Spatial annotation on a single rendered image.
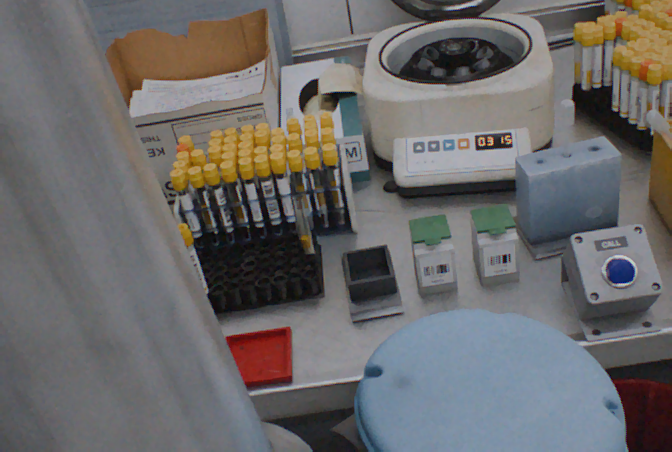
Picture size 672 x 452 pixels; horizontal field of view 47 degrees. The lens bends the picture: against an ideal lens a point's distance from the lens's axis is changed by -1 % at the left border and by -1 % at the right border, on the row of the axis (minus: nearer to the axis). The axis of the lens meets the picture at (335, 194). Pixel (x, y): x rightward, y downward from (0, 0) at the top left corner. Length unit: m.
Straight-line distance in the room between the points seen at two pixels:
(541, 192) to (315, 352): 0.28
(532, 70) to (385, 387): 0.69
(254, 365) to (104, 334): 0.58
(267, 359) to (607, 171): 0.40
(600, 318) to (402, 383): 0.47
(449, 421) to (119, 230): 0.17
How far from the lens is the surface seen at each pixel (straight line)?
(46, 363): 0.22
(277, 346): 0.81
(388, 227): 0.93
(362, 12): 1.28
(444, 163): 0.96
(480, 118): 0.97
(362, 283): 0.80
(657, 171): 0.92
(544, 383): 0.36
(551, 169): 0.83
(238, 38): 1.22
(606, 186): 0.87
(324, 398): 0.78
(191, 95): 1.19
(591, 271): 0.76
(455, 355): 0.36
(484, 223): 0.81
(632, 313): 0.81
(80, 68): 0.21
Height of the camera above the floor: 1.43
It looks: 34 degrees down
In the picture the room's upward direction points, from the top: 11 degrees counter-clockwise
